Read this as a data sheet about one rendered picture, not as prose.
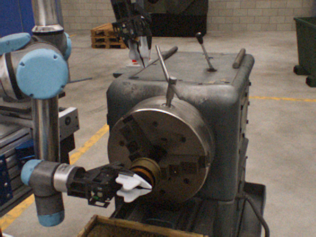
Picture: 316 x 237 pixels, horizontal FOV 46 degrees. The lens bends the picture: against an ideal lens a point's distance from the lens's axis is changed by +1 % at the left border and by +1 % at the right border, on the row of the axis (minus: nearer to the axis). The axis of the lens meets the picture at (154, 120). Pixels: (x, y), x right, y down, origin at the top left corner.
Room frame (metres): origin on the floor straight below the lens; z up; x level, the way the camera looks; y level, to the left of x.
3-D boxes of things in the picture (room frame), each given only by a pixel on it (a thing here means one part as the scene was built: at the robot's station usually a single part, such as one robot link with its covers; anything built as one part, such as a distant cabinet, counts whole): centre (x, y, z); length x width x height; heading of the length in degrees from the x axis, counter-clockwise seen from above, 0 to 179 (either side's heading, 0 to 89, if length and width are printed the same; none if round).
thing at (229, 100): (1.40, -0.13, 1.06); 0.59 x 0.48 x 0.39; 160
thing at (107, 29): (9.25, 0.88, 0.22); 1.25 x 0.86 x 0.44; 165
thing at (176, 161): (0.91, -0.08, 1.09); 0.12 x 0.11 x 0.05; 70
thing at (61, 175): (0.87, 0.24, 1.08); 0.08 x 0.05 x 0.08; 160
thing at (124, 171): (0.84, 0.10, 1.10); 0.09 x 0.02 x 0.05; 70
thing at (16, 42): (1.37, 0.50, 1.33); 0.13 x 0.12 x 0.14; 131
